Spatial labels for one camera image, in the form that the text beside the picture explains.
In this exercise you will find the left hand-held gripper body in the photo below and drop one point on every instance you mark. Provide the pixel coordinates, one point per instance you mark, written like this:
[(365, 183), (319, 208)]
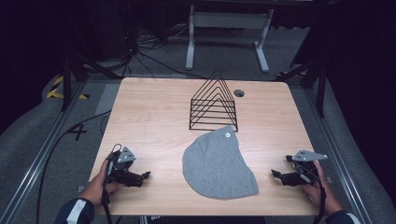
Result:
[(122, 177)]

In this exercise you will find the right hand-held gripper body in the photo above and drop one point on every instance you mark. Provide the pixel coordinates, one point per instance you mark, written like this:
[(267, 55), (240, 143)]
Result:
[(301, 174)]

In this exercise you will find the grey knit hat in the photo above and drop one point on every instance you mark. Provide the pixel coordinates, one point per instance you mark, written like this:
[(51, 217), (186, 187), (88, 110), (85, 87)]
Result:
[(214, 168)]

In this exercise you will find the person's left hand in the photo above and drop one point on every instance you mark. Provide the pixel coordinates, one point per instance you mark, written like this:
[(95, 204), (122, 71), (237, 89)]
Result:
[(96, 189)]

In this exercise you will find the person's right hand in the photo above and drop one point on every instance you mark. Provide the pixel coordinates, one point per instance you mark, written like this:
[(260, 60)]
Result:
[(323, 193)]

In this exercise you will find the black metal stand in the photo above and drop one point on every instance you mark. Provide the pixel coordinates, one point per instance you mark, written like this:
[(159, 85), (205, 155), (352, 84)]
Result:
[(66, 84), (320, 90)]

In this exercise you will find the aluminium floor rail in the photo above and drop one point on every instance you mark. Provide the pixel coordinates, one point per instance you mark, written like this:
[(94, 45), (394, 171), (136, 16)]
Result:
[(40, 158), (339, 155)]

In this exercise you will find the white metal table frame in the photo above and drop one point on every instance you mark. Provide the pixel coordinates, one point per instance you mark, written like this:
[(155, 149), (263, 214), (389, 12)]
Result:
[(229, 20)]

